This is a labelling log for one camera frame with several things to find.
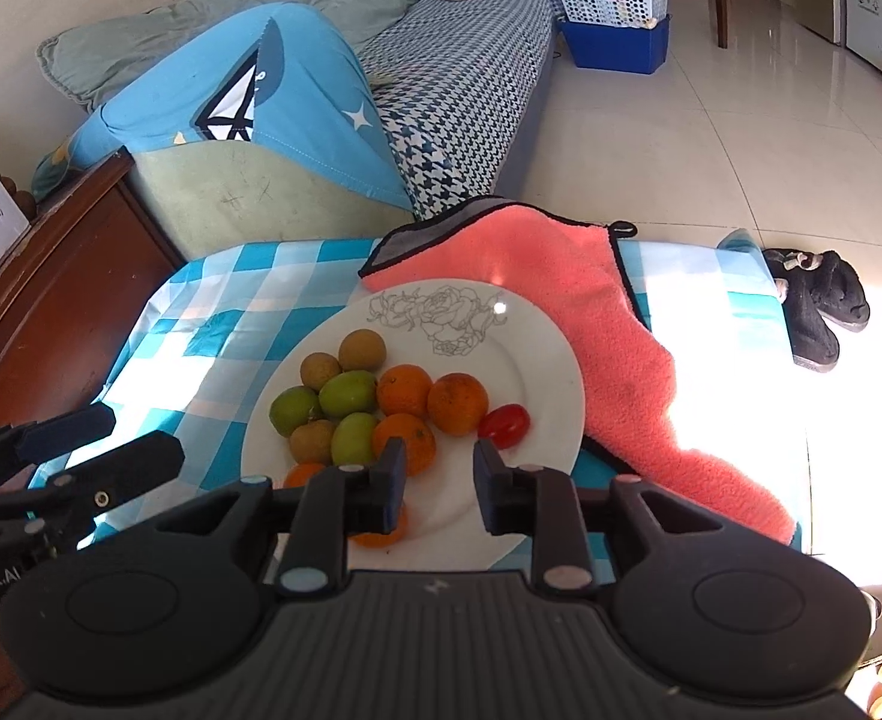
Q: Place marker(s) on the dark wooden cabinet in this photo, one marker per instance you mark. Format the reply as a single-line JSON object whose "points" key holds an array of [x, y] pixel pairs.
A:
{"points": [[58, 292]]}

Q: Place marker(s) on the brown longan cluster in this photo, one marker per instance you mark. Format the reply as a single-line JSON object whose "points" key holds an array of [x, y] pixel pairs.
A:
{"points": [[19, 199]]}

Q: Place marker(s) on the houndstooth covered sofa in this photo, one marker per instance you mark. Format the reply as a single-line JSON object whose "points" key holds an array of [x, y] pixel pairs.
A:
{"points": [[471, 75]]}

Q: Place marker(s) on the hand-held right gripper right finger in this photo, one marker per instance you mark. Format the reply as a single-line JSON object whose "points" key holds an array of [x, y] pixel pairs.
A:
{"points": [[486, 486]]}

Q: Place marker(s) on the black slipper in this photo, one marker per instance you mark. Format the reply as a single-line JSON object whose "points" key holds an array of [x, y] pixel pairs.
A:
{"points": [[831, 289], [812, 337]]}

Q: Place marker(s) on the small orange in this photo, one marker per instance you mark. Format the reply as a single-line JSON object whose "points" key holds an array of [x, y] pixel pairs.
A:
{"points": [[304, 474], [415, 435], [405, 390], [457, 403], [377, 540]]}

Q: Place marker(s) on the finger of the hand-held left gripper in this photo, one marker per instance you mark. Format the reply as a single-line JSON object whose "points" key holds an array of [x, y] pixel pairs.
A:
{"points": [[133, 457], [73, 425]]}

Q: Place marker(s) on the white plate with rose print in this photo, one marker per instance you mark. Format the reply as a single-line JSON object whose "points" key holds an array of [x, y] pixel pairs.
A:
{"points": [[531, 367]]}

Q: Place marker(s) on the red cherry tomato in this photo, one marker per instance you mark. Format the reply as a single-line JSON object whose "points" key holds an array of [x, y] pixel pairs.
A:
{"points": [[505, 426]]}

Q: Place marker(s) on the blue storage bin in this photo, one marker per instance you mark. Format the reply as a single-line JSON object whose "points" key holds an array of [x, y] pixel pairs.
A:
{"points": [[613, 49]]}

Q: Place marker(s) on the blue cartoon cushion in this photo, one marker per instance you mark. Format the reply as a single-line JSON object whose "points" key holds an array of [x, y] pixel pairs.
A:
{"points": [[306, 90]]}

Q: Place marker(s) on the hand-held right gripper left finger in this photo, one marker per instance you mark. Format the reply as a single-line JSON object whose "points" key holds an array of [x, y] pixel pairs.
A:
{"points": [[392, 481]]}

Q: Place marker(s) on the pink towel with black trim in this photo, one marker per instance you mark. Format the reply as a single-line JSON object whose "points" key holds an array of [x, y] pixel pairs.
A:
{"points": [[621, 360]]}

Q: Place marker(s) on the blue white checked tablecloth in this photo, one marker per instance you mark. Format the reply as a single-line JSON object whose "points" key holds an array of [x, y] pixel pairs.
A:
{"points": [[216, 315]]}

